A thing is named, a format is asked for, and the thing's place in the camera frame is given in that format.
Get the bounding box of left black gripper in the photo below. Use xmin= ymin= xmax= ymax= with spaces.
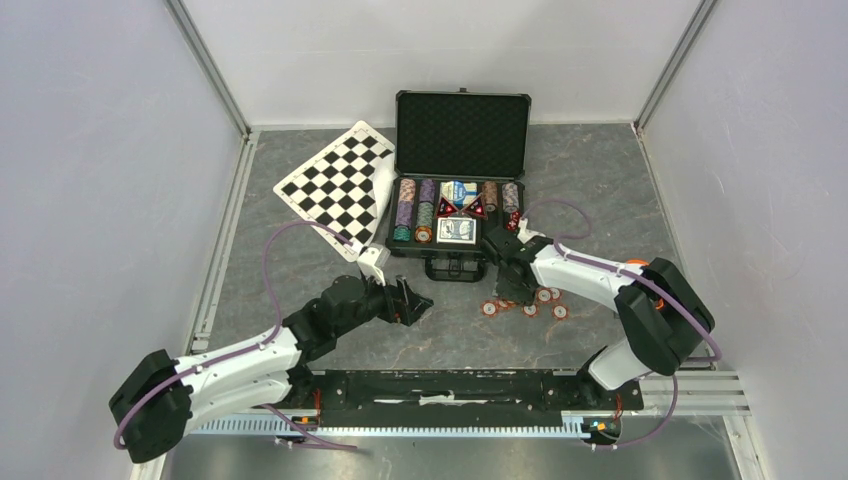
xmin=334 ymin=268 xmax=433 ymax=337

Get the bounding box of blue backed card deck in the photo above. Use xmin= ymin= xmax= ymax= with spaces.
xmin=436 ymin=217 xmax=478 ymax=245

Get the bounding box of all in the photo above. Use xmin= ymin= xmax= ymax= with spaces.
xmin=460 ymin=195 xmax=488 ymax=220
xmin=435 ymin=196 xmax=460 ymax=218

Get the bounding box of brown poker chip stack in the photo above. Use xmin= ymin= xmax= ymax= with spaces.
xmin=481 ymin=181 xmax=498 ymax=212

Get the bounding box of blue boxed card deck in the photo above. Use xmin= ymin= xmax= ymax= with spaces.
xmin=440 ymin=180 xmax=479 ymax=208

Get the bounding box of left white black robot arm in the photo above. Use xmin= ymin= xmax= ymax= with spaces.
xmin=108 ymin=276 xmax=433 ymax=464

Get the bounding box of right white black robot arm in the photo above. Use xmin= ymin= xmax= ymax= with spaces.
xmin=481 ymin=227 xmax=720 ymax=408

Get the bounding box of black poker set case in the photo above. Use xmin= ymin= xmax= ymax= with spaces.
xmin=386 ymin=89 xmax=532 ymax=282

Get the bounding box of red dice group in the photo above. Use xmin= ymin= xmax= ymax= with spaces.
xmin=506 ymin=210 xmax=522 ymax=232

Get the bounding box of teal poker chip stack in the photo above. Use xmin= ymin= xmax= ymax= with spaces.
xmin=392 ymin=225 xmax=412 ymax=242

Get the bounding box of pink grey chip stack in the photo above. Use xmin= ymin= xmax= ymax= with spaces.
xmin=501 ymin=183 xmax=520 ymax=214

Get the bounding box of purple poker chip stack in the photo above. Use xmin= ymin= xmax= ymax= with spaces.
xmin=394 ymin=179 xmax=436 ymax=228

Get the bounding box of green white chip stack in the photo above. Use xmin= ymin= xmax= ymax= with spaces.
xmin=416 ymin=202 xmax=435 ymax=229

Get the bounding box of orange poker chip stack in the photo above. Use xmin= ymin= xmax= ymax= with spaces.
xmin=398 ymin=178 xmax=417 ymax=204

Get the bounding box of black white checkerboard mat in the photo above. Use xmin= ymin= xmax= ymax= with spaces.
xmin=273 ymin=121 xmax=397 ymax=262

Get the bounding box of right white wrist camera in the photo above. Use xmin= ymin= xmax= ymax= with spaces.
xmin=516 ymin=218 xmax=547 ymax=244

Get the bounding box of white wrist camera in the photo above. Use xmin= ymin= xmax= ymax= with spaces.
xmin=345 ymin=240 xmax=390 ymax=286
xmin=516 ymin=218 xmax=547 ymax=244

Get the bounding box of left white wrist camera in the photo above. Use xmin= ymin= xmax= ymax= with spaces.
xmin=345 ymin=240 xmax=390 ymax=286

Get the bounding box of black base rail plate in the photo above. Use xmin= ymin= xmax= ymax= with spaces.
xmin=275 ymin=369 xmax=645 ymax=428

